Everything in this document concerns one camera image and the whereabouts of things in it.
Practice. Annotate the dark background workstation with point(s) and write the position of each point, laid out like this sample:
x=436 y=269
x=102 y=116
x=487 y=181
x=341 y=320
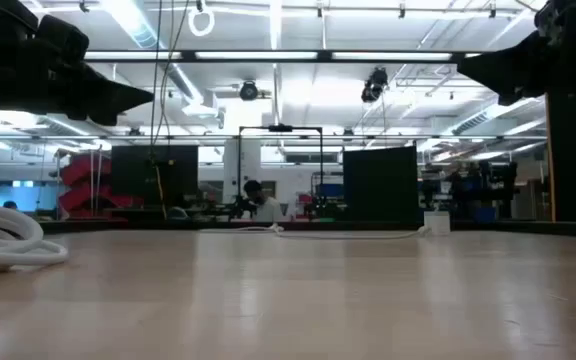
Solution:
x=498 y=180

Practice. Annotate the black background panel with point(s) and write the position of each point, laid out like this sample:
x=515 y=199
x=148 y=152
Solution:
x=380 y=185
x=133 y=175

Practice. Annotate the black background frame stand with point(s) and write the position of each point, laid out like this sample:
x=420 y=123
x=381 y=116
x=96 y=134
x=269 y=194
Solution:
x=280 y=128

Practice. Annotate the black hanging camera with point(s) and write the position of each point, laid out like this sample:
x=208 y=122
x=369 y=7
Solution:
x=374 y=85
x=249 y=91

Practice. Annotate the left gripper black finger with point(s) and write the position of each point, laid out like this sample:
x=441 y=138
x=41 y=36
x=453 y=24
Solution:
x=113 y=97

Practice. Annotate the red storage shelf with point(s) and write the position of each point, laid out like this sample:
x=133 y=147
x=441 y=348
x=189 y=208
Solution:
x=88 y=170

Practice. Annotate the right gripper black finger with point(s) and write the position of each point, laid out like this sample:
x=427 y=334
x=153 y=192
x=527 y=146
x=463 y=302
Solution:
x=513 y=70

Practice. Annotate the black overhead rig bar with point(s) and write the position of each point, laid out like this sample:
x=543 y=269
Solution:
x=325 y=55

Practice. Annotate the person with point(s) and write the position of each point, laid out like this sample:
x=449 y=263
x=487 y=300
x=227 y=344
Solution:
x=268 y=207
x=10 y=205

